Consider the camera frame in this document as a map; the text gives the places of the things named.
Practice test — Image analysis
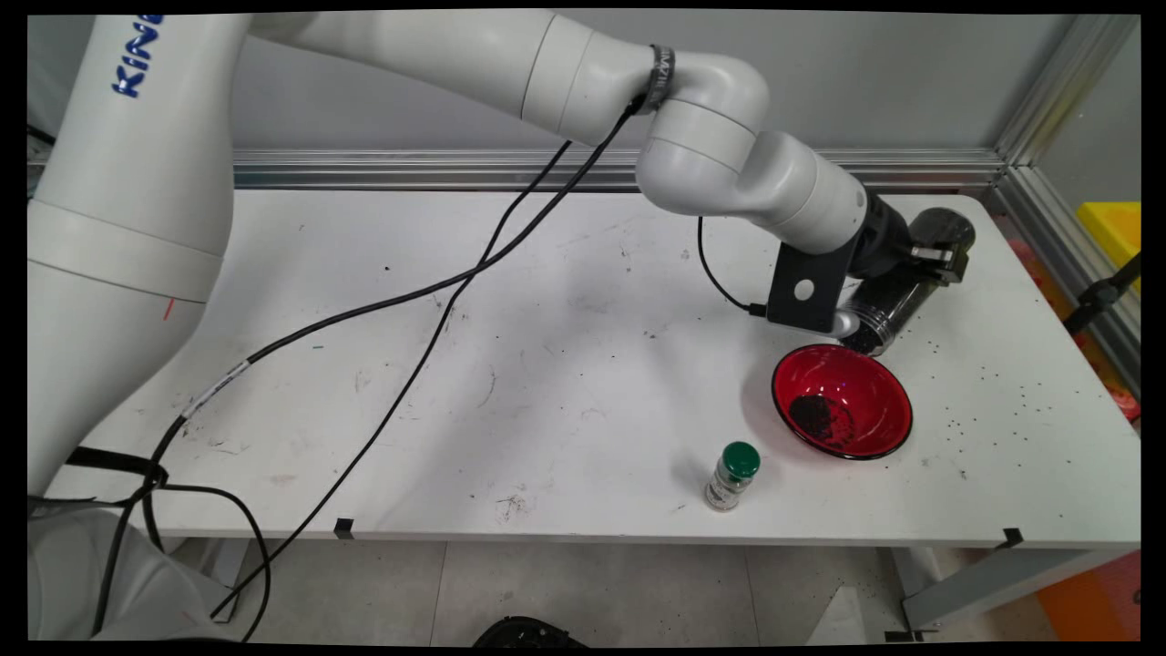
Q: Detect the green-lidded spice jar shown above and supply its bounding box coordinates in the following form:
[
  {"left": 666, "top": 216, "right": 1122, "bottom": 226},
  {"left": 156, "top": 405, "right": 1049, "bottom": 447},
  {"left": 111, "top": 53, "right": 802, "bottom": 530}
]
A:
[{"left": 703, "top": 442, "right": 762, "bottom": 513}]

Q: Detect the pile of black seeds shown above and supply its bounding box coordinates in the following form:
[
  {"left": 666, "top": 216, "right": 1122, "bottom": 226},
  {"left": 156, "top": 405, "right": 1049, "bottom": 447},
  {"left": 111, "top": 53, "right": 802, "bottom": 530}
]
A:
[{"left": 787, "top": 392, "right": 859, "bottom": 449}]

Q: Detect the plain black cable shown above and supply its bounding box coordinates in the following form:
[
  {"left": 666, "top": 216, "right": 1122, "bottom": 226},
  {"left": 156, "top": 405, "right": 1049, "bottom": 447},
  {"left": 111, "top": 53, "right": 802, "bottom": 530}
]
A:
[{"left": 141, "top": 96, "right": 769, "bottom": 641}]

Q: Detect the grey metal table leg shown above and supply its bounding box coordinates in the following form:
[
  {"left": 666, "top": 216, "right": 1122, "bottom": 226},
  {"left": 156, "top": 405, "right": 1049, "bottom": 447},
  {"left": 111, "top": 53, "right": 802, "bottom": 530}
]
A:
[
  {"left": 879, "top": 545, "right": 1140, "bottom": 643},
  {"left": 178, "top": 538, "right": 252, "bottom": 625}
]

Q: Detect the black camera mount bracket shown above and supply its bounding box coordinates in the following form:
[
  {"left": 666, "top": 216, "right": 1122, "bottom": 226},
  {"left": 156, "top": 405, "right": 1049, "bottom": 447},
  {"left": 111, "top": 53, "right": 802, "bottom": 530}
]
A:
[{"left": 767, "top": 239, "right": 859, "bottom": 333}]

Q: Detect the aluminium frame post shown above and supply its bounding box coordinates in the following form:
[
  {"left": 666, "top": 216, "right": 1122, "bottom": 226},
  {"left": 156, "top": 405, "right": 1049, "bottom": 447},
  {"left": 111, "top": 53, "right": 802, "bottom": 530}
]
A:
[{"left": 996, "top": 14, "right": 1140, "bottom": 169}]

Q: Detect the yellow plastic bin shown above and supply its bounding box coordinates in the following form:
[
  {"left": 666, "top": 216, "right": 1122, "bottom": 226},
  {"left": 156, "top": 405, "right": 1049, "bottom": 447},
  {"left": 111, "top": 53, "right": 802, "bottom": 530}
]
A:
[{"left": 1077, "top": 202, "right": 1141, "bottom": 294}]

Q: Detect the red bowl with black rim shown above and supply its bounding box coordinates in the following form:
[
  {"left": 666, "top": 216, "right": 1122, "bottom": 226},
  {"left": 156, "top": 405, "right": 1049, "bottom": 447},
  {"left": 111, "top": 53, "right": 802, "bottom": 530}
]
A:
[{"left": 772, "top": 343, "right": 915, "bottom": 461}]

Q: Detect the aluminium frame rail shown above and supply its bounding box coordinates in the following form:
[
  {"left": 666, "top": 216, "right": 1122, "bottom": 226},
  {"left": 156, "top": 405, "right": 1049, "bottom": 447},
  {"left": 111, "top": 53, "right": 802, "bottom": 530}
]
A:
[
  {"left": 993, "top": 167, "right": 1141, "bottom": 397},
  {"left": 27, "top": 149, "right": 1003, "bottom": 192}
]

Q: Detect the black chair base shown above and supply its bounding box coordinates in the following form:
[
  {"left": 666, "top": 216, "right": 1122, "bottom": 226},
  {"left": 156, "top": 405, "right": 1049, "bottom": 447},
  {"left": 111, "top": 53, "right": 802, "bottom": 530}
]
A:
[{"left": 472, "top": 616, "right": 591, "bottom": 648}]

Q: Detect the black printed velcro strap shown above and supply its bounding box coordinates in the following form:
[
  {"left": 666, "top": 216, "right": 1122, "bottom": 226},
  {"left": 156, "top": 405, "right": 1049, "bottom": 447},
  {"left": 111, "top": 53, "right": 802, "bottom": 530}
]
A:
[
  {"left": 645, "top": 44, "right": 677, "bottom": 115},
  {"left": 27, "top": 446, "right": 169, "bottom": 511}
]

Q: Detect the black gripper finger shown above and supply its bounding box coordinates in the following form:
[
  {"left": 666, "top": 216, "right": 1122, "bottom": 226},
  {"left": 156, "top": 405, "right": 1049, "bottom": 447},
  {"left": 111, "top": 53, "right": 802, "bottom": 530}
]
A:
[{"left": 907, "top": 235, "right": 970, "bottom": 287}]

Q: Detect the clear jar of black seeds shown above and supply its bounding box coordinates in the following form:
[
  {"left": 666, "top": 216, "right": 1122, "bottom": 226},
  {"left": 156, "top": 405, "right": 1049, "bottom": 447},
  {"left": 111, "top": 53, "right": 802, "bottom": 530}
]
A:
[{"left": 836, "top": 208, "right": 977, "bottom": 358}]

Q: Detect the orange box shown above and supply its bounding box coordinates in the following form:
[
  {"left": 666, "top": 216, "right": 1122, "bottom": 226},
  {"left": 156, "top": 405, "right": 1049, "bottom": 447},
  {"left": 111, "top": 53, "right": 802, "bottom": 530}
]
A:
[{"left": 1037, "top": 549, "right": 1141, "bottom": 641}]

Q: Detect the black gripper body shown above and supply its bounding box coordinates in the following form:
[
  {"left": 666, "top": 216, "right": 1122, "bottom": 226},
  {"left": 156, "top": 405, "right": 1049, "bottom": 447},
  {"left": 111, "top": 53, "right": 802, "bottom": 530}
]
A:
[{"left": 847, "top": 194, "right": 914, "bottom": 281}]

